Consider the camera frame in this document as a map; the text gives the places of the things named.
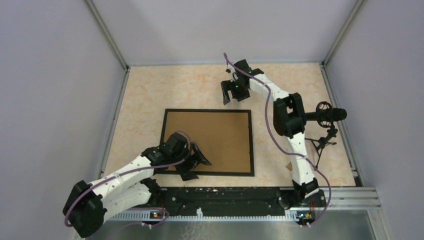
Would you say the black microphone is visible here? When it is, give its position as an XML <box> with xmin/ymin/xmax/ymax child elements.
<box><xmin>305</xmin><ymin>101</ymin><xmax>347</xmax><ymax>168</ymax></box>

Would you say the brown frame backing board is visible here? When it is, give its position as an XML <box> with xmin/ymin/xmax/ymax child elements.
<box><xmin>162</xmin><ymin>111</ymin><xmax>252</xmax><ymax>174</ymax></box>

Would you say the aluminium enclosure frame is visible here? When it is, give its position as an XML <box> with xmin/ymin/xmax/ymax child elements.
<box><xmin>71</xmin><ymin>0</ymin><xmax>393</xmax><ymax>240</ymax></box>

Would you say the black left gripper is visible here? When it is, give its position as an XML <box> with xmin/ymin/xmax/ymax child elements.
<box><xmin>170</xmin><ymin>141</ymin><xmax>211</xmax><ymax>181</ymax></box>

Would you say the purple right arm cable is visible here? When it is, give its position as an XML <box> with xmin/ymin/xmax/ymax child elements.
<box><xmin>223</xmin><ymin>52</ymin><xmax>333</xmax><ymax>227</ymax></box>

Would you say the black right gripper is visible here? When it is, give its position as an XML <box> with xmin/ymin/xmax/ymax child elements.
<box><xmin>220</xmin><ymin>78</ymin><xmax>250</xmax><ymax>105</ymax></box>

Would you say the wooden frame stand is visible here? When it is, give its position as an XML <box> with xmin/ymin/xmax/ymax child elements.
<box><xmin>285</xmin><ymin>162</ymin><xmax>293</xmax><ymax>171</ymax></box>

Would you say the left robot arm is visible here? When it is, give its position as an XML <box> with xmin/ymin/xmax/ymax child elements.
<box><xmin>62</xmin><ymin>131</ymin><xmax>212</xmax><ymax>238</ymax></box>

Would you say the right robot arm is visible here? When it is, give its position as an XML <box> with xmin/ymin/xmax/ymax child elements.
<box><xmin>220</xmin><ymin>59</ymin><xmax>323</xmax><ymax>207</ymax></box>

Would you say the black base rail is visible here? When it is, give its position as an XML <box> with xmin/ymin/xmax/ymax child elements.
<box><xmin>136</xmin><ymin>187</ymin><xmax>327</xmax><ymax>217</ymax></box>

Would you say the black picture frame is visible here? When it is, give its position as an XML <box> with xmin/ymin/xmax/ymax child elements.
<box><xmin>155</xmin><ymin>108</ymin><xmax>256</xmax><ymax>177</ymax></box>

